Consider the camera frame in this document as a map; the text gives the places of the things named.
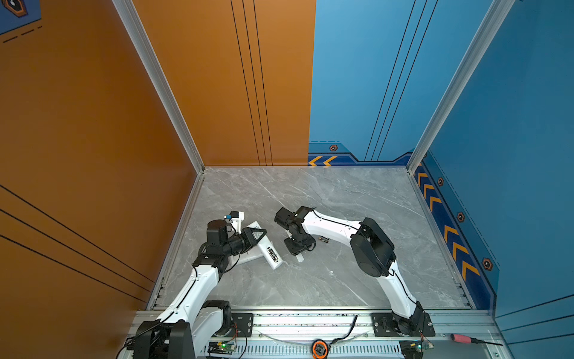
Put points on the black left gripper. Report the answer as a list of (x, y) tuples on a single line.
[(247, 235)]

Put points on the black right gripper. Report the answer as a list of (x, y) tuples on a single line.
[(294, 251)]

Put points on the white remote control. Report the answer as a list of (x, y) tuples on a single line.
[(270, 253)]

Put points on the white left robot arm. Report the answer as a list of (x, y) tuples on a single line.
[(191, 320)]

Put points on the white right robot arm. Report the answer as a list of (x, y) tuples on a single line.
[(375, 255)]

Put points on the white remote with QR label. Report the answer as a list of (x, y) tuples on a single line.
[(253, 254)]

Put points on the orange black tape measure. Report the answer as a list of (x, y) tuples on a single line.
[(319, 349)]

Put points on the green circuit board left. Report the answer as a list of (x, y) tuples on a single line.
[(220, 348)]

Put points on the circuit board right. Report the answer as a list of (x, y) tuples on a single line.
[(415, 349)]

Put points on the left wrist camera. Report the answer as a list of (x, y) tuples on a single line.
[(234, 221)]

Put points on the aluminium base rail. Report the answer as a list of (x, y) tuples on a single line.
[(350, 333)]

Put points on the pink handled screwdriver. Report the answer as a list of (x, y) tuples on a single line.
[(458, 338)]

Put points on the aluminium corner post left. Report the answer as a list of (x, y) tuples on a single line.
[(140, 39)]

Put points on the aluminium corner post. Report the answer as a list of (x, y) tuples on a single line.
[(140, 39), (487, 30)]

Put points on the aluminium corner post right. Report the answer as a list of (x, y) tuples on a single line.
[(487, 30)]

